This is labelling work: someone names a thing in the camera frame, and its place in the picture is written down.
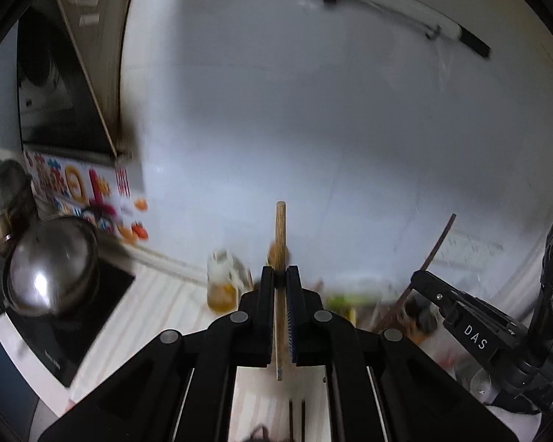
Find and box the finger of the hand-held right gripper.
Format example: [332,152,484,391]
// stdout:
[410,271,530,347]

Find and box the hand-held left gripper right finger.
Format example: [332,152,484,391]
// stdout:
[285,264,519,442]

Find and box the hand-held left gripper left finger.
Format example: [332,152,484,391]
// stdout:
[37,264,277,442]

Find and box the light wooden chopstick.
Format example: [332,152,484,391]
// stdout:
[275,200,288,382]

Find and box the clear oil bottle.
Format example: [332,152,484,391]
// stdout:
[206,249,241,312]

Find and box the dark soy sauce bottle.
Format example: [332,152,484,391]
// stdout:
[266,238,292,267]

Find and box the black induction cooktop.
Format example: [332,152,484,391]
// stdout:
[0,258,136,388]

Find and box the black wok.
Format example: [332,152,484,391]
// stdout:
[0,214,103,332]

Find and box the steel wok lid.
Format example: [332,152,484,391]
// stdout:
[7,216,100,318]

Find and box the blue cabinet door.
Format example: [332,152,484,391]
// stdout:
[0,327,40,429]

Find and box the steel steamer pot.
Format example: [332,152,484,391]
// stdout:
[0,151,38,259]

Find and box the black range hood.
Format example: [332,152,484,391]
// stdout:
[16,0,134,162]

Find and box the colourful wall sticker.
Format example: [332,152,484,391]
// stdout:
[23,150,149,246]

